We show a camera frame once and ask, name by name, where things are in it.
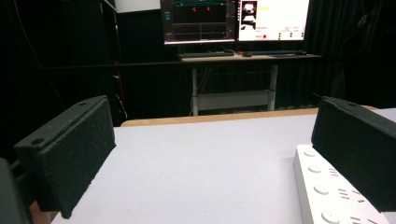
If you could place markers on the white-legged desk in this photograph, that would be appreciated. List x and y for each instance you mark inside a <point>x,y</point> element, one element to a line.
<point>233,99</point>

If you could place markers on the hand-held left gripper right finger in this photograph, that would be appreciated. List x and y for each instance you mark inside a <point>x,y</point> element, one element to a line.
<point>358,149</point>

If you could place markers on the black curtain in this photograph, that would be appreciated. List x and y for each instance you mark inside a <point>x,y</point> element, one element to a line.
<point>351,53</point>

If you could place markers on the computer monitor with white window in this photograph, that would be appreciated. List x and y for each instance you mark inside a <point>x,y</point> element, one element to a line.
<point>274,18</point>

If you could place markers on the black computer mouse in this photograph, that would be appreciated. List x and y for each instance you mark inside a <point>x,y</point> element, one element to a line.
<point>247,54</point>

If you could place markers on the computer monitor with dark window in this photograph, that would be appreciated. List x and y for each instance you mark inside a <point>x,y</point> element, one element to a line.
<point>199,20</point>

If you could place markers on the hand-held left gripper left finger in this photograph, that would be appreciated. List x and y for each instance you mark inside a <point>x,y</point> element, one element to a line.
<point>71,155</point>

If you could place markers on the black keyboard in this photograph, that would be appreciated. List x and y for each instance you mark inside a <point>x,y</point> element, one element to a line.
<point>205,55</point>

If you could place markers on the white power strip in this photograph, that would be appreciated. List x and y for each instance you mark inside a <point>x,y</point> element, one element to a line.
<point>330,193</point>

